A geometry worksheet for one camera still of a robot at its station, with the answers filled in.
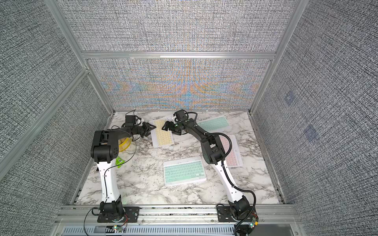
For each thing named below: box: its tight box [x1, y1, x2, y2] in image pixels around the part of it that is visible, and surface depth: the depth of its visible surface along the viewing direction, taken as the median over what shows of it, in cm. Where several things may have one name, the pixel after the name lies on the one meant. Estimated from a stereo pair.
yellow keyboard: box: [149, 118, 175, 148], surface depth 105 cm
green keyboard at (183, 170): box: [162, 155, 208, 187], surface depth 89 cm
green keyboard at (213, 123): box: [196, 115, 231, 132], surface depth 116 cm
